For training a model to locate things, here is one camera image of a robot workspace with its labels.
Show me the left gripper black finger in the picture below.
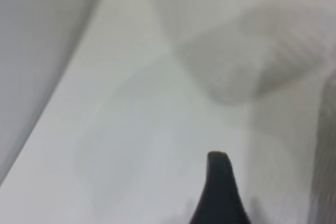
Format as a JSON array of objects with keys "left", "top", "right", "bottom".
[{"left": 190, "top": 151, "right": 252, "bottom": 224}]

